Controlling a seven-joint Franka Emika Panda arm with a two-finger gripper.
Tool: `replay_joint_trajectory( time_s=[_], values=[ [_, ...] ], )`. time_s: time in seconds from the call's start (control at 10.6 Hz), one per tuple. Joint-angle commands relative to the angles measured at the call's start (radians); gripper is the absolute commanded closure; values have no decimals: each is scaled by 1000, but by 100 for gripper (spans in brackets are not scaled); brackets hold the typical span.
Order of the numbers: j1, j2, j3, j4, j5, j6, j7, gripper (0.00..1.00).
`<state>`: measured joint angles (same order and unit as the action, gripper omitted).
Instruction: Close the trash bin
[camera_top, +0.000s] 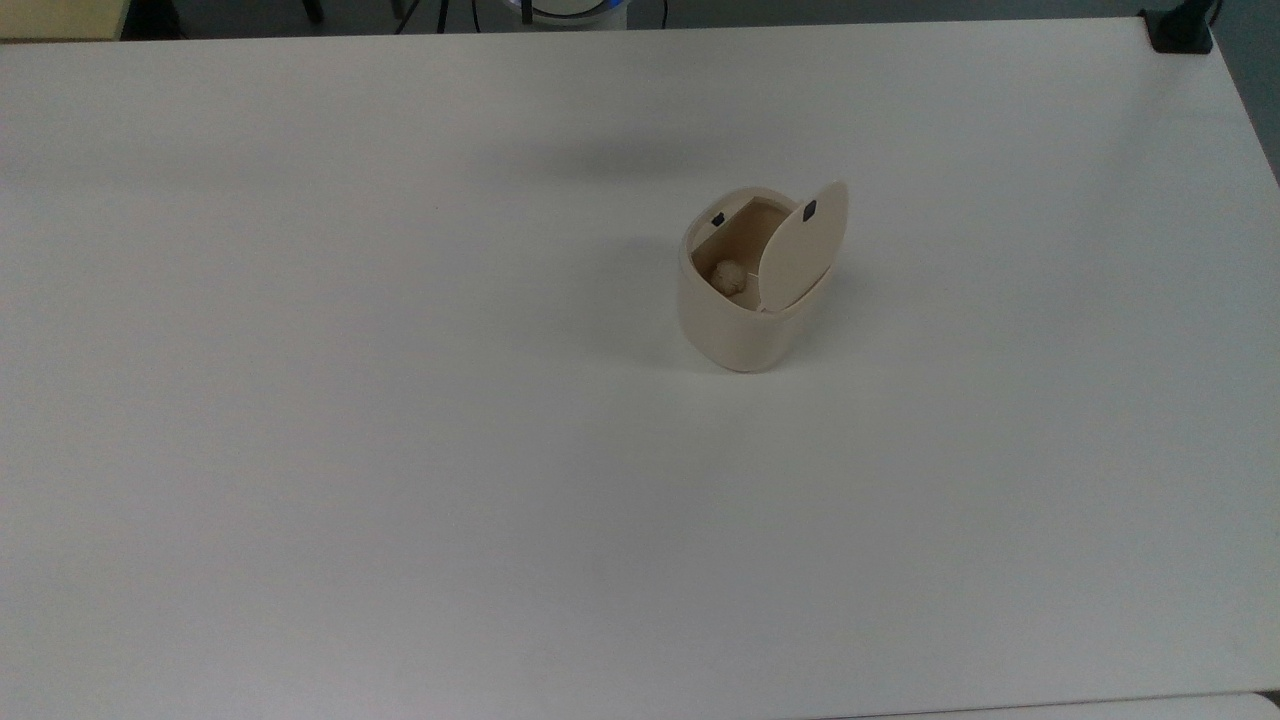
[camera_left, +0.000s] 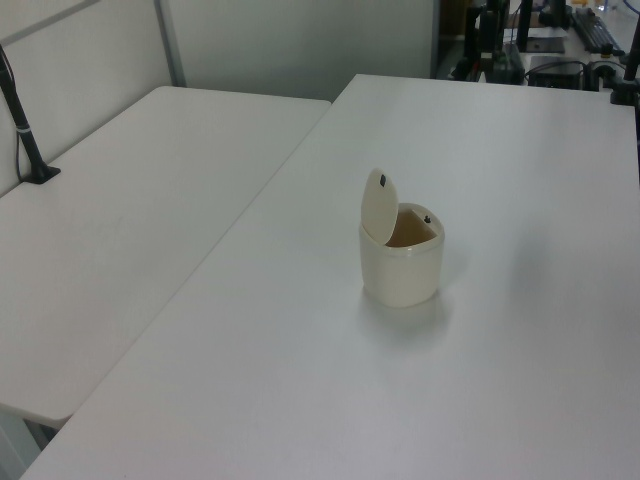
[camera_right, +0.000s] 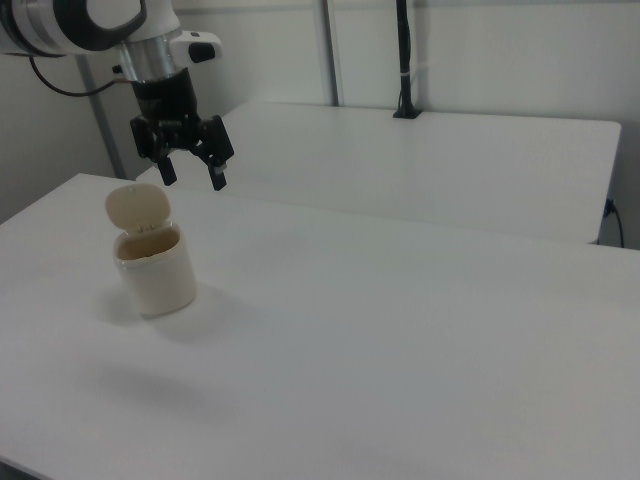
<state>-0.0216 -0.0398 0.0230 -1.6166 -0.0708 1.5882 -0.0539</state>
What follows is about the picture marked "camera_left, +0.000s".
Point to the white folding side table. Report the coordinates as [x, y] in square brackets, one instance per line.
[125, 225]

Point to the grey metal partition post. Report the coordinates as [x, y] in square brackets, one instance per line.
[171, 42]

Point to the cream round trash bin lid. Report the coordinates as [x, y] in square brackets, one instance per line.
[378, 212]

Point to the black electronics box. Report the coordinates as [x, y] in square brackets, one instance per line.
[556, 72]

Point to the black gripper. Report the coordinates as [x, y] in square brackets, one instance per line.
[483, 31]

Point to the black table clamp with pole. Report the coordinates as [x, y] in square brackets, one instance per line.
[627, 80]

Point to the black vertical stand post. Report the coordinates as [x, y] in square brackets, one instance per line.
[525, 22]

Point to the black long keyboard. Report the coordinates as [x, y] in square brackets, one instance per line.
[596, 31]

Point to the black camera pole with base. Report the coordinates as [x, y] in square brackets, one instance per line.
[24, 135]

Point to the cream plastic trash bin body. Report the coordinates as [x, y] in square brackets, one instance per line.
[402, 277]

